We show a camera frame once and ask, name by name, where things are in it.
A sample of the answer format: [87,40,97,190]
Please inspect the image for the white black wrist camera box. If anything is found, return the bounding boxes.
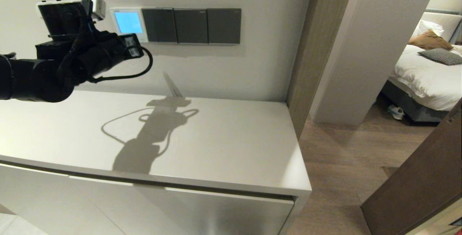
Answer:
[36,0,106,40]

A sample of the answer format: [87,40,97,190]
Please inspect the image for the white wall thermostat panel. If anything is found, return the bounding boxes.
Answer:
[109,7,149,43]

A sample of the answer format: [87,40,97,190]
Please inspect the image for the checkered grey pillow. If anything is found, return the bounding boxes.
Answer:
[418,48,462,66]

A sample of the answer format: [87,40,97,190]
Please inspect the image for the padded bed headboard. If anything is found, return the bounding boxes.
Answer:
[420,9,462,43]

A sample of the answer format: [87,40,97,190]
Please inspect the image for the brown wooden door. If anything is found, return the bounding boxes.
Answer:
[361,98,462,235]

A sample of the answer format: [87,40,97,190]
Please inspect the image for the white pillow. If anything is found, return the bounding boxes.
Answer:
[411,20,444,39]

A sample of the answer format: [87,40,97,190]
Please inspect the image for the bed with white sheets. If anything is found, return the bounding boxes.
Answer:
[388,44,462,112]

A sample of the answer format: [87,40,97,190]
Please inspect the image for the wooden door frame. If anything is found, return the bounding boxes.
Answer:
[285,0,356,140]

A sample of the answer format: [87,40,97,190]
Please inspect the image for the dark grey triple rocker switch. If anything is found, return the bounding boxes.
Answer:
[141,8,178,43]

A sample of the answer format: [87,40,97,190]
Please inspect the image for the dark grey bed base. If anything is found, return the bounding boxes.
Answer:
[381,80,448,123]

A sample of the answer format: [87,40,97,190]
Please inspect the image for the beige cabinet door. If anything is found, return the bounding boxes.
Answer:
[0,163,127,235]
[69,175,295,235]

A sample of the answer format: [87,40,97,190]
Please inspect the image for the white slippers on floor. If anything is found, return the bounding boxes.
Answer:
[388,105,405,121]

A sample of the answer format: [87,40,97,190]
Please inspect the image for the black cable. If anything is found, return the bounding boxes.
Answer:
[87,45,153,84]

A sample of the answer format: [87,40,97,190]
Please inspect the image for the brown pillow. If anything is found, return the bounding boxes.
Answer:
[408,30,453,51]

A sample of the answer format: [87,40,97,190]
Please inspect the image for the beige cabinet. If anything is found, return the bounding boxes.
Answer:
[0,90,312,235]

